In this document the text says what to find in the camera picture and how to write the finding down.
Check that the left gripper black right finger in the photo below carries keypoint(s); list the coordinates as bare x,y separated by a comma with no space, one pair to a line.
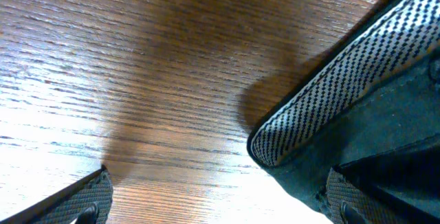
351,201

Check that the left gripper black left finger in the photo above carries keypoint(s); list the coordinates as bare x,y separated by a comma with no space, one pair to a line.
88,200

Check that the black shorts with patterned waistband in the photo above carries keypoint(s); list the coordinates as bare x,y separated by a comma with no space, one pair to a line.
371,110

